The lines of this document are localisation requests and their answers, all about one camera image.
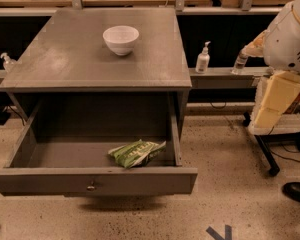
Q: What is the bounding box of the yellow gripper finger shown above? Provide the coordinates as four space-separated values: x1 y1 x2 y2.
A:
253 71 300 128
245 31 265 58

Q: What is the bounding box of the green jalapeno chip bag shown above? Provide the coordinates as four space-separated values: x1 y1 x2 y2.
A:
108 140 166 169

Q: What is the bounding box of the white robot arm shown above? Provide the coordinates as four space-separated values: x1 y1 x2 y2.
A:
243 0 300 128

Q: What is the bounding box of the grey cabinet counter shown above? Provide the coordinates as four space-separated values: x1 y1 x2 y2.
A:
0 8 191 132

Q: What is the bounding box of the round metal drawer knob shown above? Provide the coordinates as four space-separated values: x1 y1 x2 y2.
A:
86 182 96 192

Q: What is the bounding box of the grey open drawer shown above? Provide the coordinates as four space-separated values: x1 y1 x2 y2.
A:
0 94 197 196

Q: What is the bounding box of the white pump sanitizer bottle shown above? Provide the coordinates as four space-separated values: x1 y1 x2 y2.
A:
195 41 210 73

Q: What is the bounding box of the black table leg base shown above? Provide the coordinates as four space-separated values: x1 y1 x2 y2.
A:
255 131 300 176

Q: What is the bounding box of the black shoe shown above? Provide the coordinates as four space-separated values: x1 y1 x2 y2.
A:
283 182 300 202

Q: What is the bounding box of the white ceramic bowl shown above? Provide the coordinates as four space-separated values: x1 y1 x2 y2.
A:
103 25 139 56

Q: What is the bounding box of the clear pump bottle left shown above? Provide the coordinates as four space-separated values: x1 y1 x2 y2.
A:
0 52 17 72

